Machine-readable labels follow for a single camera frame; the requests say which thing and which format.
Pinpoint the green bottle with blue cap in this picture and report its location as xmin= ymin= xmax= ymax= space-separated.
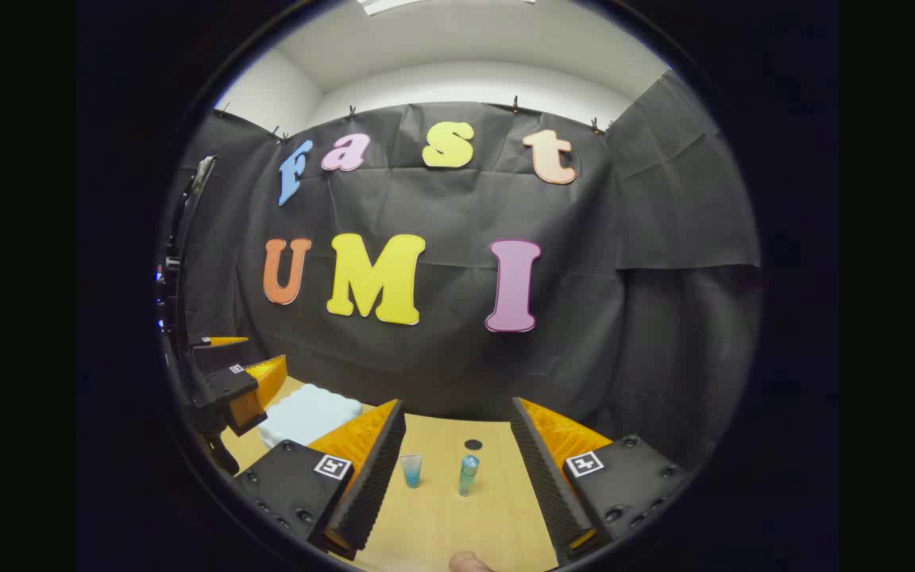
xmin=457 ymin=454 xmax=481 ymax=498

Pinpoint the pale blue small suitcase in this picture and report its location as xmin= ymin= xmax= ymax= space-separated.
xmin=257 ymin=384 xmax=365 ymax=450

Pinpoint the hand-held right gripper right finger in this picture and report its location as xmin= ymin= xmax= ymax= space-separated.
xmin=510 ymin=397 xmax=693 ymax=566

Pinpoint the ceiling light panel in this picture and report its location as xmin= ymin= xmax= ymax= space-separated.
xmin=358 ymin=0 xmax=538 ymax=17

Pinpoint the black backdrop cloth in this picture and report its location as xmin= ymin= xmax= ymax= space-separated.
xmin=157 ymin=70 xmax=762 ymax=477

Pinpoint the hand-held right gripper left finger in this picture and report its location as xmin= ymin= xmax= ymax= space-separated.
xmin=233 ymin=399 xmax=407 ymax=561

